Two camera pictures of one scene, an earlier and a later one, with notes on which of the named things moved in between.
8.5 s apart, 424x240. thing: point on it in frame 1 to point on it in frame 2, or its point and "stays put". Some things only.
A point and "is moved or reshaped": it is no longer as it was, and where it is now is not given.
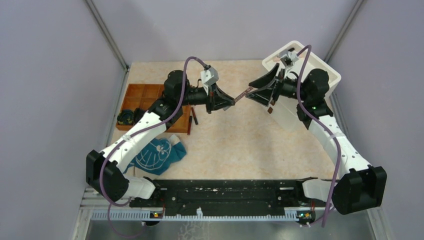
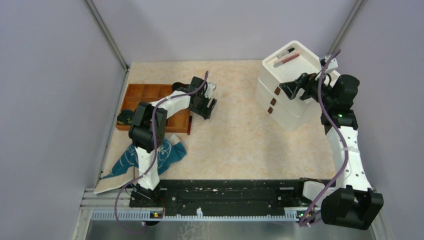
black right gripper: (263, 96) to (290, 88)
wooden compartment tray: (143, 95) stays put
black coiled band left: (125, 117) stays put
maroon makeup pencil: (235, 99) is moved or reshaped
